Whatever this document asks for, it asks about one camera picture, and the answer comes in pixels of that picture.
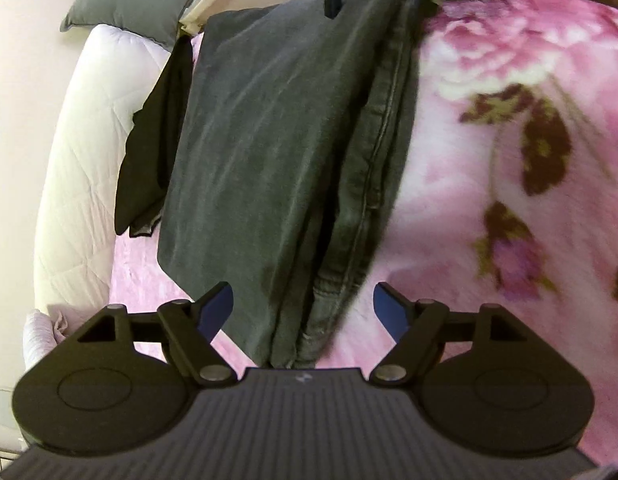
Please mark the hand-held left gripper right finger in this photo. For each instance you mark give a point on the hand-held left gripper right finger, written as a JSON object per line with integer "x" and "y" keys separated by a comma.
{"x": 391, "y": 312}

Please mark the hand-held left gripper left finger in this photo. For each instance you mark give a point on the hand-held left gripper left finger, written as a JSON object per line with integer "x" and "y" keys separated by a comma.
{"x": 214, "y": 310}

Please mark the dark grey pants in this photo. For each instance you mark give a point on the dark grey pants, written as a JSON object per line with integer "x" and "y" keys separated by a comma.
{"x": 264, "y": 160}

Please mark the pink floral blanket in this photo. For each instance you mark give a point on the pink floral blanket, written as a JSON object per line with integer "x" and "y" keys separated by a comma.
{"x": 489, "y": 270}

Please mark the dark cloth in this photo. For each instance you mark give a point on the dark cloth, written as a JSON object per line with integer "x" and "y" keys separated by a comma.
{"x": 149, "y": 160}

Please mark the pale pink sheet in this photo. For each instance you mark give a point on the pale pink sheet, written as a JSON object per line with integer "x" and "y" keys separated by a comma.
{"x": 44, "y": 332}

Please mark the grey pillow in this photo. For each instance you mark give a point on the grey pillow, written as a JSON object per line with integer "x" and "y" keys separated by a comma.
{"x": 134, "y": 0}

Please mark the white quilt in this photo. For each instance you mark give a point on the white quilt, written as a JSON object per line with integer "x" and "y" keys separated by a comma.
{"x": 79, "y": 160}

